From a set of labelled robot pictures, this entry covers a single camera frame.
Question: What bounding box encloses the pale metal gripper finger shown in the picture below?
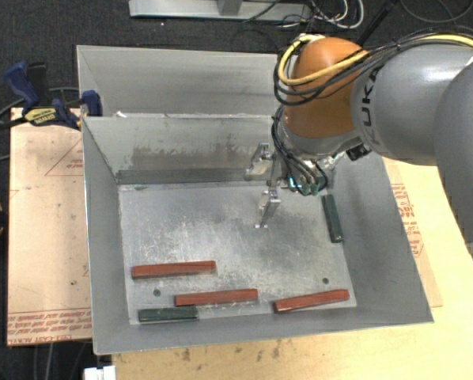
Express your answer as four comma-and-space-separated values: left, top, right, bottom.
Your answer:
254, 187, 282, 230
243, 142, 272, 182

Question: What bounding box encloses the dark green flat block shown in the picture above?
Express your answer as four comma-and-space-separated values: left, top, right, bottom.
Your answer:
137, 306, 200, 325
321, 194, 345, 245

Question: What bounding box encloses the grey metal bin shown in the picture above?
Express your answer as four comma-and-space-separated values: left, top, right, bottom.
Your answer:
76, 44, 435, 356

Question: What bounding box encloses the red-brown flat block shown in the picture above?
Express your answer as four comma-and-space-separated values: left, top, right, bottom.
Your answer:
131, 260, 218, 280
271, 288, 351, 314
174, 288, 259, 308

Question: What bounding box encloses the black cylinder on white bracket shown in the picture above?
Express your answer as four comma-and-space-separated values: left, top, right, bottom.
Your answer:
322, 142, 371, 170

